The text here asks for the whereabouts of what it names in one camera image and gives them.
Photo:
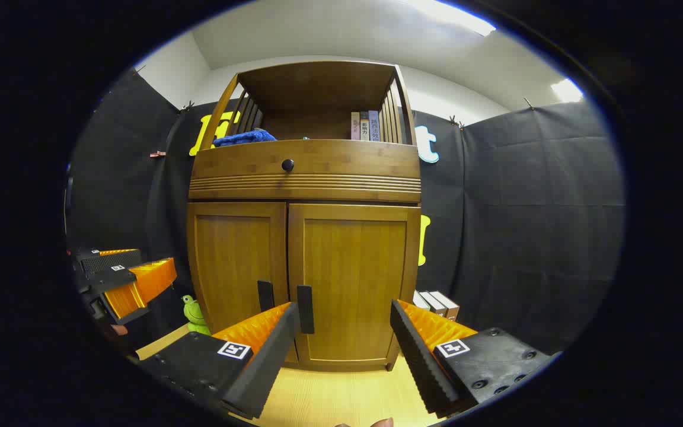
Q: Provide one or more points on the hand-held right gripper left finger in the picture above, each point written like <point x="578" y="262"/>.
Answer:
<point x="270" y="362"/>

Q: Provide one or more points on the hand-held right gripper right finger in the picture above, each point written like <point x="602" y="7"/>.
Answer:
<point x="421" y="362"/>

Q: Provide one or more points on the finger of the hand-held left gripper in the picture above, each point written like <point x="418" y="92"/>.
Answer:
<point x="110" y="261"/>
<point x="140" y="284"/>

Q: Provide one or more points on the wooden cabinet door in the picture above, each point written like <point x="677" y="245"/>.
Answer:
<point x="353" y="267"/>
<point x="235" y="261"/>

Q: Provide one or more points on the wooden double-door shoe cabinet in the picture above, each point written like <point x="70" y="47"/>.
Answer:
<point x="318" y="172"/>

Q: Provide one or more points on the wooden cabinet drawer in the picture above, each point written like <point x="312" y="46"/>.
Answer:
<point x="341" y="163"/>

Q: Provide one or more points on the green frog toy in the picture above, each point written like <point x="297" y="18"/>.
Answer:
<point x="195" y="314"/>

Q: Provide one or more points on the black backdrop cloth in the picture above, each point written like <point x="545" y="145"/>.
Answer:
<point x="531" y="225"/>

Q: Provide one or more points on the blue towel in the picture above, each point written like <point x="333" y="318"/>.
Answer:
<point x="243" y="138"/>

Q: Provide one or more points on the black drawer knob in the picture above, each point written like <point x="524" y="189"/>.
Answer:
<point x="287" y="165"/>

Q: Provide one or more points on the yellow-brown book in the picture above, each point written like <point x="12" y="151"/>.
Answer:
<point x="364" y="126"/>

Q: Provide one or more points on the pink book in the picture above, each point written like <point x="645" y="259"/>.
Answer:
<point x="355" y="126"/>

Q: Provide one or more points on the small ceiling light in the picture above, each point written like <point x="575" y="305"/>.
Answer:
<point x="567" y="90"/>

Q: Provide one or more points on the long ceiling light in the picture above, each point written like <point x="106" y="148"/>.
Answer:
<point x="454" y="16"/>

